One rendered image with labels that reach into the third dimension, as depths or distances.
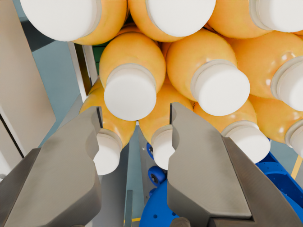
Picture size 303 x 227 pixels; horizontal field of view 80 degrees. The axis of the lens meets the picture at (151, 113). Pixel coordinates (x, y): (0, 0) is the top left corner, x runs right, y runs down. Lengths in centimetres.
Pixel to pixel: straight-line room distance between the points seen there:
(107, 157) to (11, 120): 9
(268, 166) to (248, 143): 98
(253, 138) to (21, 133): 22
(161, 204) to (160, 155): 19
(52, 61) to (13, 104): 118
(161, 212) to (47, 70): 124
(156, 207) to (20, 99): 26
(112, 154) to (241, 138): 12
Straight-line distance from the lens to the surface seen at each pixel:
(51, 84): 146
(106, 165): 18
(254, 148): 20
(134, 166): 182
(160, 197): 36
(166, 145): 16
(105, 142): 17
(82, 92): 27
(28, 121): 23
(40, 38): 34
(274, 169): 117
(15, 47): 23
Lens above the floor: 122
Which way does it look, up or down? 58 degrees down
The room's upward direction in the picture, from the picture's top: 174 degrees clockwise
